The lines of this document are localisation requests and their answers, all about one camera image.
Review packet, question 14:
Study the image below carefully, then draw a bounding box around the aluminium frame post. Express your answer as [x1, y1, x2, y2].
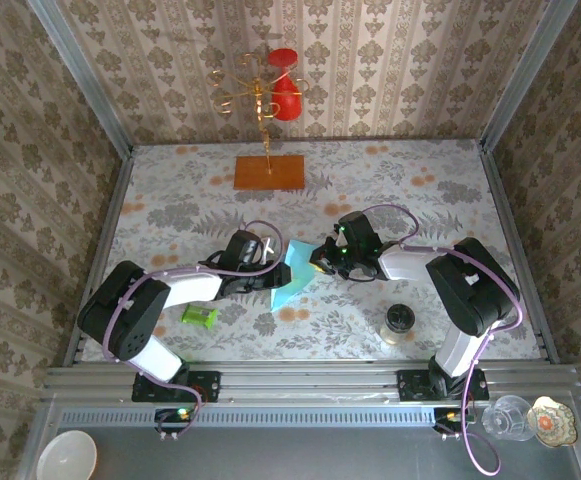
[478, 0, 580, 154]
[27, 0, 135, 159]

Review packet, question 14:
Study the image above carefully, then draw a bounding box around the small black connector board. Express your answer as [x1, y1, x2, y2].
[432, 407, 471, 434]
[154, 407, 196, 434]

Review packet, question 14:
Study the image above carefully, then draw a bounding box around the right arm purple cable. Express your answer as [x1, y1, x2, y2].
[361, 204, 524, 475]

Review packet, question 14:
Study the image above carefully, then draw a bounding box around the clear glass cup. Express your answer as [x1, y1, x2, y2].
[480, 394, 536, 442]

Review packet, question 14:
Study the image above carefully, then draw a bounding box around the slotted grey cable duct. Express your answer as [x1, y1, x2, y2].
[57, 405, 486, 426]

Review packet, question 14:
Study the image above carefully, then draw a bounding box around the long aluminium mounting rail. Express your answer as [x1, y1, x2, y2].
[43, 360, 581, 403]

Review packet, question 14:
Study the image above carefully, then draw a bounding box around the aluminium table side rail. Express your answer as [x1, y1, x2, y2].
[478, 142, 562, 365]
[63, 147, 135, 366]

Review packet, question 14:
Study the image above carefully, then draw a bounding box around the red wine glass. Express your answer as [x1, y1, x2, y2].
[268, 47, 304, 123]

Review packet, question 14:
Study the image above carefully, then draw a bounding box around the patterned scalloped dish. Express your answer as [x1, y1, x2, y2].
[526, 395, 580, 449]

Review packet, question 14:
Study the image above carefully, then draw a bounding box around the grey metal shelf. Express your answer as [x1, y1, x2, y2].
[19, 399, 581, 480]

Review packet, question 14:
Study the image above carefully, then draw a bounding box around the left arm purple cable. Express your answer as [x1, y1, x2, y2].
[103, 220, 285, 441]

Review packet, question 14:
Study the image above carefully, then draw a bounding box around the glass jar black lid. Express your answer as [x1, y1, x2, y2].
[380, 303, 416, 347]

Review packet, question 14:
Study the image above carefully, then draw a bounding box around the floral tablecloth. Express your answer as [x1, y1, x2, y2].
[80, 139, 544, 362]

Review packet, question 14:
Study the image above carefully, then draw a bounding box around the light blue paper sheet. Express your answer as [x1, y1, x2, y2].
[269, 238, 321, 315]

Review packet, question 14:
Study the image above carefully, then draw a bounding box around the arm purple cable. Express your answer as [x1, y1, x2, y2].
[361, 204, 524, 475]
[103, 220, 285, 441]

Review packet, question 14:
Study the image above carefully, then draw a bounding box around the white bowl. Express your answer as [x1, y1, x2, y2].
[36, 429, 98, 480]

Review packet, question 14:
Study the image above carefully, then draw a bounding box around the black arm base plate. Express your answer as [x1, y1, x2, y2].
[397, 368, 489, 402]
[130, 369, 222, 404]

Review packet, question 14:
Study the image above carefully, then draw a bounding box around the gold wire rack wooden base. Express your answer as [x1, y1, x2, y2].
[212, 32, 311, 192]

